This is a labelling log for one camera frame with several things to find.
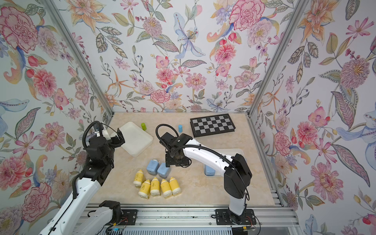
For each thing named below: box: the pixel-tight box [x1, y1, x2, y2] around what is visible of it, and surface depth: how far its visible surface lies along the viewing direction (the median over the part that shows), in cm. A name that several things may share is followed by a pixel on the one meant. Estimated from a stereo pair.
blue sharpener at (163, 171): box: [157, 162, 171, 179], surface depth 84 cm
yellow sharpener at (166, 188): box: [160, 178, 173, 199], surface depth 78 cm
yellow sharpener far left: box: [133, 169, 146, 187], surface depth 81 cm
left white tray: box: [110, 121, 154, 158], surface depth 106 cm
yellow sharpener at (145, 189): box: [138, 179, 151, 200], surface depth 78 cm
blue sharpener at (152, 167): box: [146, 159, 160, 176], surface depth 86 cm
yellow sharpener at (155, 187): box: [150, 176, 161, 197], surface depth 78 cm
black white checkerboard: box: [189, 113, 236, 138], surface depth 112 cm
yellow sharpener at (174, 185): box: [168, 176, 182, 196], surface depth 79 cm
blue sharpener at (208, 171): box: [203, 163, 216, 177], surface depth 86 cm
